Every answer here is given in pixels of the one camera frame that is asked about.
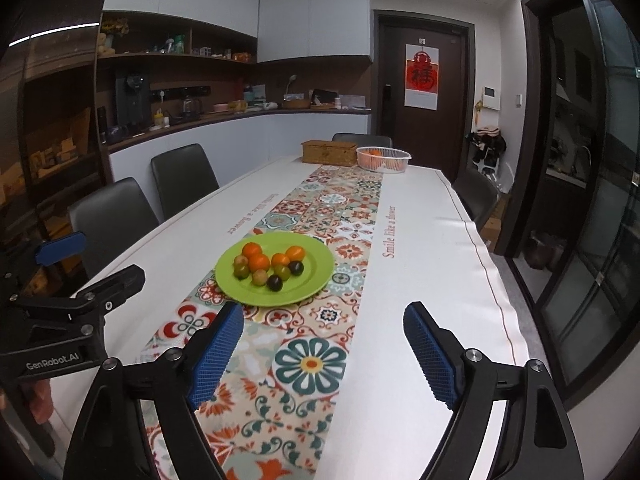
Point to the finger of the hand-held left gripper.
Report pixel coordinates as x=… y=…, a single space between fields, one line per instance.
x=60 y=248
x=120 y=280

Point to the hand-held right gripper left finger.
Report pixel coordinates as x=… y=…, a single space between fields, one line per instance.
x=217 y=355

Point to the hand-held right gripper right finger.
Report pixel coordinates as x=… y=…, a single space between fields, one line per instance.
x=430 y=355

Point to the yellow-brown round fruit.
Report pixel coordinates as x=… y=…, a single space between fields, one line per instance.
x=259 y=277

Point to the dark purple plum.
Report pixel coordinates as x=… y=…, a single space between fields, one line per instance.
x=297 y=268
x=274 y=283

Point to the orange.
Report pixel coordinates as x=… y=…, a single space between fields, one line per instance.
x=280 y=260
x=259 y=262
x=295 y=252
x=251 y=249
x=372 y=152

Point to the green plate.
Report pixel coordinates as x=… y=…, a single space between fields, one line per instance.
x=312 y=282

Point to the person's left hand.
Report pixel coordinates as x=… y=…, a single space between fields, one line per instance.
x=42 y=396

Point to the grey chair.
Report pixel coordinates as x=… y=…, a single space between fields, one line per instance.
x=475 y=195
x=360 y=139
x=110 y=215
x=182 y=175

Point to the white tablecloth with patterned runner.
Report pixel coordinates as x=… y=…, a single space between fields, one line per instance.
x=425 y=260

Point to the dark glass display cabinet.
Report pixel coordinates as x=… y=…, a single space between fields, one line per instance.
x=50 y=135

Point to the black thermos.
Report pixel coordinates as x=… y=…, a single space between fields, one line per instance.
x=101 y=120

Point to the cardboard box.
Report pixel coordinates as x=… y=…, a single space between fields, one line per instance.
x=492 y=222

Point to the black water dispenser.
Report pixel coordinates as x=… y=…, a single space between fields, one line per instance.
x=132 y=105

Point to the yellow bottle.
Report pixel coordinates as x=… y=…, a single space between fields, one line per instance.
x=157 y=117

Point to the glass kettle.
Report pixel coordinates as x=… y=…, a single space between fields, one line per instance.
x=189 y=105

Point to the white plastic basket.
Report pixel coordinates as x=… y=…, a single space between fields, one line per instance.
x=395 y=162

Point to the teddy bear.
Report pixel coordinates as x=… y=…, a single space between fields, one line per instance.
x=104 y=45

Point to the white counter cabinet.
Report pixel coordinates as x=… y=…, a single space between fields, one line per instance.
x=275 y=135

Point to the glass sliding door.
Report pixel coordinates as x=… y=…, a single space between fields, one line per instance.
x=590 y=210

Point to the pile of dark clothes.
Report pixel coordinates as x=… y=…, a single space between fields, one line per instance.
x=487 y=145

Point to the wicker box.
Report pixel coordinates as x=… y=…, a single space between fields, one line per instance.
x=327 y=152

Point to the sunflower bouquet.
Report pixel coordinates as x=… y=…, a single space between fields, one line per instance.
x=114 y=25

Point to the dark brown door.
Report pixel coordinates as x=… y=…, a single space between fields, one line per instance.
x=450 y=125

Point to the wicker tray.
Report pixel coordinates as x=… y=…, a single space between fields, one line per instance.
x=296 y=104

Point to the orange box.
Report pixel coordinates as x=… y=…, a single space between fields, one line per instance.
x=241 y=55

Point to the white desk lamp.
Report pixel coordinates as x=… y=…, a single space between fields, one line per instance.
x=290 y=85

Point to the white intercom panel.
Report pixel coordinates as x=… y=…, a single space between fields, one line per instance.
x=489 y=97

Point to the black box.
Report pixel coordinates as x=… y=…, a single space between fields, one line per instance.
x=324 y=96

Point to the red and white wall calendar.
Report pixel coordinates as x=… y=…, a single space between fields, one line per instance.
x=421 y=75

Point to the white wall cabinets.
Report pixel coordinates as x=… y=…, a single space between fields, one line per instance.
x=310 y=15

